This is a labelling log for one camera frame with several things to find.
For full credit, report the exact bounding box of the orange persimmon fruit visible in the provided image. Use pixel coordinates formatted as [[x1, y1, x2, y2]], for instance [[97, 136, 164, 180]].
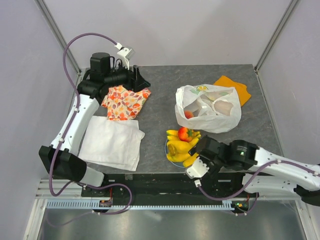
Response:
[[177, 127, 194, 143]]

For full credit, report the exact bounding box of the small yellow banana bunch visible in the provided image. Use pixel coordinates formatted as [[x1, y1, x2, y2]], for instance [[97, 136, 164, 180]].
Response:
[[166, 130, 201, 141]]

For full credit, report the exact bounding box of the peach fake fruit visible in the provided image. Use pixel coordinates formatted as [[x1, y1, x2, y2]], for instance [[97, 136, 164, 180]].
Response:
[[184, 110, 195, 119]]

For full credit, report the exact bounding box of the white plastic bag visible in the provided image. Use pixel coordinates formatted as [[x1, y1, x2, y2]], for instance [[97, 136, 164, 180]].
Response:
[[174, 84, 242, 134]]

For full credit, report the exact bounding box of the large yellow banana bunch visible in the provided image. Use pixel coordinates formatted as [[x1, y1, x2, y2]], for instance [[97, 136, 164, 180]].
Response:
[[166, 152, 199, 162]]

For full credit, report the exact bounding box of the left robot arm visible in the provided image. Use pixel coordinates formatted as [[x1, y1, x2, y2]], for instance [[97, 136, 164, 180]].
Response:
[[38, 47, 150, 197]]

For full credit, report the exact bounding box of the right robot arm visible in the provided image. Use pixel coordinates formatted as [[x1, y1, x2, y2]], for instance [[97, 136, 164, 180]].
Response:
[[185, 135, 320, 207]]

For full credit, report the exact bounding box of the floral patterned cloth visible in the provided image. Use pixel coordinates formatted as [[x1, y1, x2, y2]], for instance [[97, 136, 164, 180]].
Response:
[[101, 85, 151, 121]]

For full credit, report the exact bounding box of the blue plate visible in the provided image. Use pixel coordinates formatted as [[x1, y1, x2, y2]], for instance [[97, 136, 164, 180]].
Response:
[[166, 139, 194, 167]]

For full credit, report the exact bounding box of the orange cloth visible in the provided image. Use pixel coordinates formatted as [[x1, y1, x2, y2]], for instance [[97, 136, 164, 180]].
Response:
[[213, 75, 252, 107]]

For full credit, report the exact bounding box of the white cloth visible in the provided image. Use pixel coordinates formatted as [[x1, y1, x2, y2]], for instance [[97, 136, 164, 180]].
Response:
[[78, 116, 145, 172]]

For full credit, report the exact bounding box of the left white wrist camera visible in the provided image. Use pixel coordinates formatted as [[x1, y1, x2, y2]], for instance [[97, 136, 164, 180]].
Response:
[[115, 42, 135, 70]]

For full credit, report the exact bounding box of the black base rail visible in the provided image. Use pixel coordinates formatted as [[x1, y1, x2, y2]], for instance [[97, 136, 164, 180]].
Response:
[[81, 172, 245, 205]]

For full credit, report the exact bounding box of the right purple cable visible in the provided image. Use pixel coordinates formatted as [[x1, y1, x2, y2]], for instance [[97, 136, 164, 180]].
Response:
[[197, 159, 320, 216]]

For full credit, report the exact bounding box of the left aluminium frame post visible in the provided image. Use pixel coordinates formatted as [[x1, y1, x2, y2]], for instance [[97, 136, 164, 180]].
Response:
[[35, 0, 82, 74]]

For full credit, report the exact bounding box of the aluminium frame post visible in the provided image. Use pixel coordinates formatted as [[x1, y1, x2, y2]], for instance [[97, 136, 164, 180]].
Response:
[[35, 0, 82, 74], [254, 0, 300, 73]]

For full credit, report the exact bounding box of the light blue cable duct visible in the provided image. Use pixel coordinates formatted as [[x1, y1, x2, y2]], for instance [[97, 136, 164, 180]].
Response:
[[46, 199, 235, 211]]

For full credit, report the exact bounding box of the right aluminium frame post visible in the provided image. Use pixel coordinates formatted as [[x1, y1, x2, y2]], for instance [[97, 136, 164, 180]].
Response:
[[254, 0, 300, 73]]

